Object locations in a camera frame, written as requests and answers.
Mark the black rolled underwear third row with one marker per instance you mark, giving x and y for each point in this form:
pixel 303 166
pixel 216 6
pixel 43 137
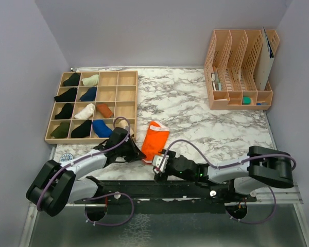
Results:
pixel 63 111

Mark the white board in rack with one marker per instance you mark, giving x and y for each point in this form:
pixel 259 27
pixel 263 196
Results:
pixel 264 63

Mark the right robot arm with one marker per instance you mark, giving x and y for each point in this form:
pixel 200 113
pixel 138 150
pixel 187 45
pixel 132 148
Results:
pixel 260 167

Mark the bright orange underwear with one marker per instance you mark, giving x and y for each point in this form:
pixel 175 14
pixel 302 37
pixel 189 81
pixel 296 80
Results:
pixel 155 140

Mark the black rolled underwear bottom row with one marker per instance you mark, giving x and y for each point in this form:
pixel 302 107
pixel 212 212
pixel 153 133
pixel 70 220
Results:
pixel 83 130

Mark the light green rolled underwear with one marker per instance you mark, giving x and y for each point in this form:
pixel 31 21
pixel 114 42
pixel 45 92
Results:
pixel 91 81

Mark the navy rolled underwear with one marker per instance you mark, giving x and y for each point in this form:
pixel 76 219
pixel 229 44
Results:
pixel 89 95

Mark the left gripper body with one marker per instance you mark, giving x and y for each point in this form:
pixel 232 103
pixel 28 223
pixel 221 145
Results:
pixel 124 151

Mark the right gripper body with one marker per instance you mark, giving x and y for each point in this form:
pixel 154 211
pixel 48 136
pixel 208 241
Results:
pixel 170 170

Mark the black rolled underwear second row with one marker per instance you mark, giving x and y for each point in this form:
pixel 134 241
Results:
pixel 68 96

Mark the dark green rolled underwear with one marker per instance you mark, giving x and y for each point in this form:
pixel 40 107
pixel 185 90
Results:
pixel 61 131

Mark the wooden compartment organizer tray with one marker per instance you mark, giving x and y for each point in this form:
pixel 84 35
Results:
pixel 118 90

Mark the blue white round tin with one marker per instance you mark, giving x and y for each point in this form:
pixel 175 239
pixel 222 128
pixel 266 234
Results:
pixel 66 157

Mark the green object in rack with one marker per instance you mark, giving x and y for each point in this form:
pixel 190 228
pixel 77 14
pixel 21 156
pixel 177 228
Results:
pixel 246 100

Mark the black rolled underwear top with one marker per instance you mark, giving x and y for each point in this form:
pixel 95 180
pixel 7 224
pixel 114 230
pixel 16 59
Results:
pixel 73 80

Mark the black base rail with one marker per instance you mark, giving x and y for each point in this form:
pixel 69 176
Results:
pixel 125 205

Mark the blue rolled underwear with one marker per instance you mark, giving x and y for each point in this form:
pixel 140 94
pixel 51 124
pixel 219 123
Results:
pixel 101 129

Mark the beige rolled underwear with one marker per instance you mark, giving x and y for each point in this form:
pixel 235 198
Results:
pixel 124 124

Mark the white rolled underwear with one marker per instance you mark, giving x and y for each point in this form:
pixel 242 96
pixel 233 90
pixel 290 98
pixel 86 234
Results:
pixel 85 112

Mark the rust brown underwear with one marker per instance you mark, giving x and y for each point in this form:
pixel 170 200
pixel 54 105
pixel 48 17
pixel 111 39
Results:
pixel 104 110

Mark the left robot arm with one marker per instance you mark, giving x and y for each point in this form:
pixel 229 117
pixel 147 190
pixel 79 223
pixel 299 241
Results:
pixel 56 184

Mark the aluminium extrusion rail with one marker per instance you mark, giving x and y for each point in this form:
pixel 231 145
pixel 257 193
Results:
pixel 280 193

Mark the pink plastic file rack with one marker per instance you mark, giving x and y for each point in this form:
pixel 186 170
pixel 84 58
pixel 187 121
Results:
pixel 229 69

